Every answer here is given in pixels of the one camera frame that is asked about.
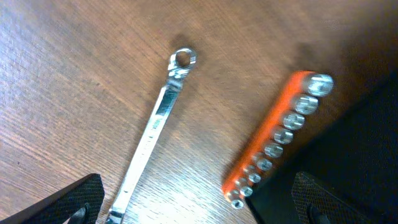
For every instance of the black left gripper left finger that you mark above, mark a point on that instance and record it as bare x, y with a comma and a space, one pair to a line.
79, 202

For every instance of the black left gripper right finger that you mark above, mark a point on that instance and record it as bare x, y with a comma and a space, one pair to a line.
315, 203

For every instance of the black cardboard box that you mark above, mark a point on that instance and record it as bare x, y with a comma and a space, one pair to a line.
356, 158

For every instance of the orange socket rail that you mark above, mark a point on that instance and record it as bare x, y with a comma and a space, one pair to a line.
299, 97

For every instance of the silver ring wrench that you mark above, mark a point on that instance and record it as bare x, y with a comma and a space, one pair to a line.
181, 62

